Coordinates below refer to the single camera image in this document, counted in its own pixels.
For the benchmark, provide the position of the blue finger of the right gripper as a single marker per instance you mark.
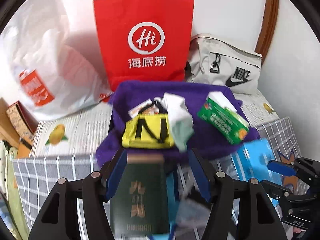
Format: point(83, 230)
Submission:
point(281, 168)
point(274, 190)

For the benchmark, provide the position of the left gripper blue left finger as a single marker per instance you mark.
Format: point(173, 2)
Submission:
point(118, 164)

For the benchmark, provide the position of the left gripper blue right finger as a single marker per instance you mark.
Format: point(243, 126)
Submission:
point(198, 166)

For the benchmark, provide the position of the blue tissue pack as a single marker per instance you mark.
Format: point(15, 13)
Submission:
point(251, 161)

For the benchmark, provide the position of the clear plastic bag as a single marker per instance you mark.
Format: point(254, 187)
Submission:
point(193, 210)

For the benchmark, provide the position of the white mint gloves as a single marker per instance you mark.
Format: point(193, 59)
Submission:
point(180, 120)

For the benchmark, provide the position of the yellow black pouch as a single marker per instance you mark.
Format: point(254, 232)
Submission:
point(149, 129)

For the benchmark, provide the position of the light green tissue pack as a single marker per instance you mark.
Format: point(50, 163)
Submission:
point(238, 127)

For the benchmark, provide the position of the orange fruit print packet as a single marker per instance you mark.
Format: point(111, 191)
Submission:
point(134, 112)

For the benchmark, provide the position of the dark green tin box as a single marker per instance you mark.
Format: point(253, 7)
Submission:
point(140, 205)

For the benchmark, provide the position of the white fruit print bedsheet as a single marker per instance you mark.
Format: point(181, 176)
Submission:
point(86, 129)

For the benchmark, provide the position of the purple towel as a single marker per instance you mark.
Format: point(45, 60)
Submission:
point(206, 138)

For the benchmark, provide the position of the grey checkered blanket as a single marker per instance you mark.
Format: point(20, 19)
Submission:
point(37, 176)

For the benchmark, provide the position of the brown decorated box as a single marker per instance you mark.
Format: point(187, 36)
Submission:
point(23, 122)

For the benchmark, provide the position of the white Miniso plastic bag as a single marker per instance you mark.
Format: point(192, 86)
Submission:
point(55, 79)

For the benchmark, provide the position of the grey Nike pouch bag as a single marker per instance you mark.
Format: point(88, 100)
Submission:
point(216, 62)

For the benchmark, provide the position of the red paper shopping bag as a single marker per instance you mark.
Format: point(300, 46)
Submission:
point(144, 40)

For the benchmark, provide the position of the brown wooden door frame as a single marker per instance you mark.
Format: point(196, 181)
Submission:
point(267, 28)

